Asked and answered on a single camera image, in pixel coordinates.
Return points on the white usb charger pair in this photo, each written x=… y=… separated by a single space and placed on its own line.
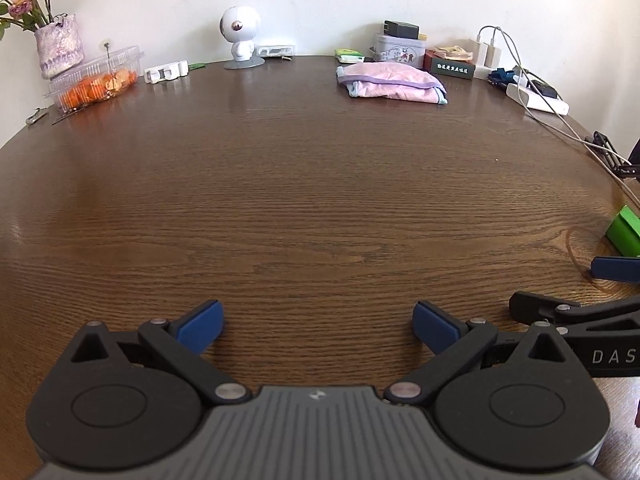
x=485 y=55

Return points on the plastic box of oranges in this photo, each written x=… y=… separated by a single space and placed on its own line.
x=96 y=81

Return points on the black clamp stand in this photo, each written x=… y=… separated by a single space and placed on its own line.
x=622 y=167

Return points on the grey cartoon tin box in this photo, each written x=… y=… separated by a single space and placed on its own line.
x=400 y=50

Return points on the green tissue pack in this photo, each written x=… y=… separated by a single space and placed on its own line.
x=349 y=56

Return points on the purple flower vase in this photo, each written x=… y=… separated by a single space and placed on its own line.
x=59 y=46

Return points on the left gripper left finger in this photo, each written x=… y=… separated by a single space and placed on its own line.
x=177 y=346

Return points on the red green tea box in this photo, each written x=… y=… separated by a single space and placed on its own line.
x=444 y=67

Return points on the white power strip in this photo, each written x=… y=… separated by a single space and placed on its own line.
x=531 y=100

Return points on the black charger block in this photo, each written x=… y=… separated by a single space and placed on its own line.
x=402 y=30

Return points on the white rectangular device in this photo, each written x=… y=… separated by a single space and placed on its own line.
x=275 y=51

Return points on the beige dental mould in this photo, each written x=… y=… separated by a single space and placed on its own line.
x=453 y=53

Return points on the pink blue mesh garment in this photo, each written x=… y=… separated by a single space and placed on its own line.
x=391 y=80

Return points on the green storage pouch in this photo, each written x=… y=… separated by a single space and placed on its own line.
x=624 y=233

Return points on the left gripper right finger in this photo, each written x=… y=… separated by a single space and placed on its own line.
x=457 y=348

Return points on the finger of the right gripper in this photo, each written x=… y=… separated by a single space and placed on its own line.
x=616 y=268
x=609 y=316

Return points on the white small plug device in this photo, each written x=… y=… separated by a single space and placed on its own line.
x=166 y=72

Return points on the white robot figurine camera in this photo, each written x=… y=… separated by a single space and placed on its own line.
x=239 y=27

